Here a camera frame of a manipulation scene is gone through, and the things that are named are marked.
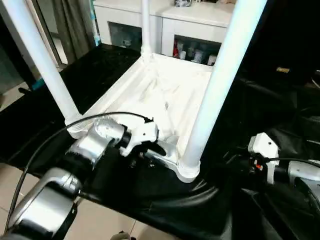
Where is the white plastic table top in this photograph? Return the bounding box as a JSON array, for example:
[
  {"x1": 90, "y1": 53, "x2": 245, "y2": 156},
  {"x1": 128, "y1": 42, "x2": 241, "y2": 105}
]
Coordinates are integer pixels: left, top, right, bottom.
[{"x1": 65, "y1": 51, "x2": 219, "y2": 184}]

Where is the teal blue box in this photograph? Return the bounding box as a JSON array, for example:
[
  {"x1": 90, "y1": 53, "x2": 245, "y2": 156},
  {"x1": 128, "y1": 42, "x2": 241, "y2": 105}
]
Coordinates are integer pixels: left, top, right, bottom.
[{"x1": 30, "y1": 76, "x2": 45, "y2": 91}]

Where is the white glass-door cabinet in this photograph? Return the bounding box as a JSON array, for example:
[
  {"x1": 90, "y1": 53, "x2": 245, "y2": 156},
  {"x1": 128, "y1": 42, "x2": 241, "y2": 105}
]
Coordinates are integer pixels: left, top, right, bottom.
[{"x1": 93, "y1": 0, "x2": 234, "y2": 68}]

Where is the white sliding door frame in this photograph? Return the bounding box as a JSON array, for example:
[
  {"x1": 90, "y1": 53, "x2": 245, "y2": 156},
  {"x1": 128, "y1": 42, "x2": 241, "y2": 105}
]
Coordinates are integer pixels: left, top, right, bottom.
[{"x1": 24, "y1": 0, "x2": 69, "y2": 66}]

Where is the dark patterned ornament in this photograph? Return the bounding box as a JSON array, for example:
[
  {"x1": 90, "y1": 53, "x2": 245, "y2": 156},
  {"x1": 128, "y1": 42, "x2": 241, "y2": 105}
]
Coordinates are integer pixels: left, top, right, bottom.
[{"x1": 174, "y1": 0, "x2": 194, "y2": 8}]

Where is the black stand foot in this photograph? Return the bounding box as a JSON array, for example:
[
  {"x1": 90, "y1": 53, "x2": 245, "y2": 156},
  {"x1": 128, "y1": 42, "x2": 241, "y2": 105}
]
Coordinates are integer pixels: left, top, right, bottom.
[{"x1": 17, "y1": 86, "x2": 35, "y2": 96}]

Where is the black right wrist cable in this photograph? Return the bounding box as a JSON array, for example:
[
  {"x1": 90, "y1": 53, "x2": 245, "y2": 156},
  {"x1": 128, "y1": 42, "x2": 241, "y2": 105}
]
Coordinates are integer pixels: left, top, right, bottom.
[{"x1": 259, "y1": 155, "x2": 320, "y2": 169}]

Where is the grey curtain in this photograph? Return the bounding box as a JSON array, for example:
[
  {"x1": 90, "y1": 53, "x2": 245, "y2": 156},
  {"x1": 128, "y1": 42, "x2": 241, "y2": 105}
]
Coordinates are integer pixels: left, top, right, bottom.
[{"x1": 50, "y1": 0, "x2": 98, "y2": 64}]

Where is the black work mat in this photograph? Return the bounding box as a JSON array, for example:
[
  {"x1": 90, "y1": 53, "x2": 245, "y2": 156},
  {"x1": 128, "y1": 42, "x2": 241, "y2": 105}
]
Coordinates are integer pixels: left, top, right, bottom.
[{"x1": 0, "y1": 43, "x2": 320, "y2": 240}]

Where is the black cabinet with gold label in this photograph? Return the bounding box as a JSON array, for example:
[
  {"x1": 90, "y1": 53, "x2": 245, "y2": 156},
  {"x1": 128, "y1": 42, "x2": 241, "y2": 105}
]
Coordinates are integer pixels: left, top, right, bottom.
[{"x1": 238, "y1": 0, "x2": 320, "y2": 85}]

